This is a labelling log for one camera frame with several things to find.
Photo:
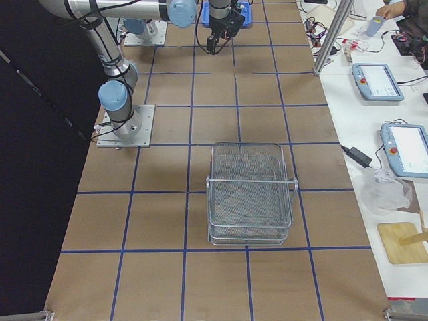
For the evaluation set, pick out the blue teach pendant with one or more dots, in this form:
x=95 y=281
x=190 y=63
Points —
x=406 y=149
x=376 y=82

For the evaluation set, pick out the person's hand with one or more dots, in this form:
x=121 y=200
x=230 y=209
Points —
x=391 y=11

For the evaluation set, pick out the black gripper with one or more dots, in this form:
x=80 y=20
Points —
x=216 y=27

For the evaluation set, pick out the silver wire mesh shelf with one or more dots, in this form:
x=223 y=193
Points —
x=249 y=195

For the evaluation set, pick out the blue plastic cup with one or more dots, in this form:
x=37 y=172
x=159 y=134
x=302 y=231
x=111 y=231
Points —
x=374 y=25

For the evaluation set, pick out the black power adapter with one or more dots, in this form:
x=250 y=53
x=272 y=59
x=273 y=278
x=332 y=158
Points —
x=358 y=156

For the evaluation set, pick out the lower blue teach pendant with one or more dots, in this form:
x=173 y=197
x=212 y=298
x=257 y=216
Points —
x=406 y=149

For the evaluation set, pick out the clear plastic bag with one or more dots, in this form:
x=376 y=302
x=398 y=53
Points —
x=382 y=190

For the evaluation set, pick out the aluminium frame post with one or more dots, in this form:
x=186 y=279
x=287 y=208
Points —
x=332 y=33

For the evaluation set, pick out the blue plastic tray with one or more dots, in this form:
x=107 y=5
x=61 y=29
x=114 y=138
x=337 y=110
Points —
x=245 y=11

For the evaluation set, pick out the wooden board stand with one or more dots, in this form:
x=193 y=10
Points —
x=403 y=243

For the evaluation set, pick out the black curtain panel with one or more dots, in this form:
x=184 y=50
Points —
x=50 y=75

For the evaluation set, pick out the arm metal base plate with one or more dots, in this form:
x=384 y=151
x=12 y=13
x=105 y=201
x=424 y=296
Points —
x=144 y=33
x=136 y=132

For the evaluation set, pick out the upper blue teach pendant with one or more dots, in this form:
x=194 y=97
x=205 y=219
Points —
x=376 y=82

